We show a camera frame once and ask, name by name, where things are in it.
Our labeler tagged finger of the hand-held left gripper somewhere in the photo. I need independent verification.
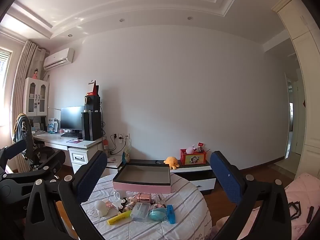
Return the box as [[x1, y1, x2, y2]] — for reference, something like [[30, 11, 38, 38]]
[[32, 151, 66, 180], [0, 138, 28, 169]]

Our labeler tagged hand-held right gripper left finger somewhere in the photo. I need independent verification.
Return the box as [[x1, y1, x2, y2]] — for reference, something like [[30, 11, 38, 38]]
[[24, 150, 108, 240]]

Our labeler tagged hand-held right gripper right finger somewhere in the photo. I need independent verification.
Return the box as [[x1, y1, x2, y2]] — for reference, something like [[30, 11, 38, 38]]
[[210, 151, 293, 240]]

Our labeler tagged white round toy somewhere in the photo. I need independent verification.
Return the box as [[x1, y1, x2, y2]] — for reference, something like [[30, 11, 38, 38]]
[[94, 200, 110, 217]]

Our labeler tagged yellow highlighter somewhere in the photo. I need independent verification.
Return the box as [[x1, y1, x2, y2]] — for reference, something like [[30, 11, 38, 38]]
[[107, 210, 132, 225]]

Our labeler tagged pink cardboard box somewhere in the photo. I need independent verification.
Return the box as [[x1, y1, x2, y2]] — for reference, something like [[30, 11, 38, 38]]
[[112, 162, 171, 194]]

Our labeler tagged clear plastic case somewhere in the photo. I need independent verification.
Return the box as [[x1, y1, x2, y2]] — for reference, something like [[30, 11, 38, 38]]
[[130, 202, 151, 222]]

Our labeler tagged blue plastic stapler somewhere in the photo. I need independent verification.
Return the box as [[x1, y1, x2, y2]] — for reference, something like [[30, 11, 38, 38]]
[[166, 205, 176, 224]]

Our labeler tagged teal round case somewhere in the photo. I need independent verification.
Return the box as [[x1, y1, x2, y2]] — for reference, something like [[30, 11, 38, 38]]
[[149, 207, 167, 222]]

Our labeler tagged office chair with jacket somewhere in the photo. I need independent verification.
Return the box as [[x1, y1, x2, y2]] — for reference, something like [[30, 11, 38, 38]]
[[12, 114, 56, 173]]

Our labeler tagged white desk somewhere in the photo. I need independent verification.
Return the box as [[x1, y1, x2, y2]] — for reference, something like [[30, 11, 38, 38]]
[[32, 131, 108, 175]]

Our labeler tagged low white side table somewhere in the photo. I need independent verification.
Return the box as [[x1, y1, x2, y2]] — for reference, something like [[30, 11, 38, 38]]
[[106, 155, 124, 171]]

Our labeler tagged bottle with orange cap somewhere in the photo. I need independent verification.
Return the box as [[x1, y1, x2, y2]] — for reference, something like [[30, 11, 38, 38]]
[[103, 136, 111, 156]]

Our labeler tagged blue carton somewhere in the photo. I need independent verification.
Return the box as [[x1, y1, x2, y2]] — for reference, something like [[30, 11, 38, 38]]
[[48, 119, 59, 133]]

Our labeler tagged red toy box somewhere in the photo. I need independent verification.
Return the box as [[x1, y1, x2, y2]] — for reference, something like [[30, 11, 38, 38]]
[[180, 148, 207, 166]]

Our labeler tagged patterned gift bag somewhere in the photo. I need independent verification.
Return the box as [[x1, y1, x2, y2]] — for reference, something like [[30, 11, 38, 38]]
[[122, 140, 132, 162]]

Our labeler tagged black computer tower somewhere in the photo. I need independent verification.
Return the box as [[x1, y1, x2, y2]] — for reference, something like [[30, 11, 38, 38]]
[[81, 111, 102, 141]]

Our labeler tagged black computer monitor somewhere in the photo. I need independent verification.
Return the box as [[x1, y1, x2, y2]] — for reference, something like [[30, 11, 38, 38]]
[[60, 106, 85, 131]]

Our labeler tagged yellow plush toy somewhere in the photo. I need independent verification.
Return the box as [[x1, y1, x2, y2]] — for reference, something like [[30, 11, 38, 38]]
[[164, 156, 179, 170]]

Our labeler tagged striped quilted tablecloth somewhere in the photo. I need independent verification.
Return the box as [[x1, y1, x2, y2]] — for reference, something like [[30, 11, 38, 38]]
[[80, 171, 213, 240]]

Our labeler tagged rose gold cylinder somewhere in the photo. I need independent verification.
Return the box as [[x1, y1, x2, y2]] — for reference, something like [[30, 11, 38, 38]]
[[136, 193, 152, 204]]

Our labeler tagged white glass door cabinet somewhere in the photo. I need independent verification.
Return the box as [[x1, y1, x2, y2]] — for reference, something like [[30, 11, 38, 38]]
[[24, 77, 50, 117]]

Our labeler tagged black speaker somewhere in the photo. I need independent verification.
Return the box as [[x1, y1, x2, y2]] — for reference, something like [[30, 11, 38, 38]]
[[84, 95, 101, 112]]

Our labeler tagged window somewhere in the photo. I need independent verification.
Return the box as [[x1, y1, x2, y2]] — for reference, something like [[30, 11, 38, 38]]
[[0, 46, 13, 126]]

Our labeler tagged beige curtain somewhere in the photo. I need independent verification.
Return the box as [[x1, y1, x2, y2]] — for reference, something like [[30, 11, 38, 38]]
[[12, 40, 48, 173]]

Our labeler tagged pink quilted blanket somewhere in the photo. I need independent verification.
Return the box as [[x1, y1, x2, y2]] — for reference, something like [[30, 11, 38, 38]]
[[215, 172, 320, 240]]

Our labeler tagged black angular hair clip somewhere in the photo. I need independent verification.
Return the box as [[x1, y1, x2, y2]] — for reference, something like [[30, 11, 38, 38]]
[[287, 201, 303, 221]]

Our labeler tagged white air conditioner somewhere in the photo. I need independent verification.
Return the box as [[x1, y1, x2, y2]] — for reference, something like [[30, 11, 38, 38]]
[[43, 48, 75, 71]]

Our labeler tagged cream wardrobe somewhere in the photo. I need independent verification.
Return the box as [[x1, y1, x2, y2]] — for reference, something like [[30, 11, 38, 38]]
[[271, 0, 320, 180]]

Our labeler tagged wall outlet with plugs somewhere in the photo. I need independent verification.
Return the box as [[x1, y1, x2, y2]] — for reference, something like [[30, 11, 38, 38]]
[[112, 132, 131, 142]]

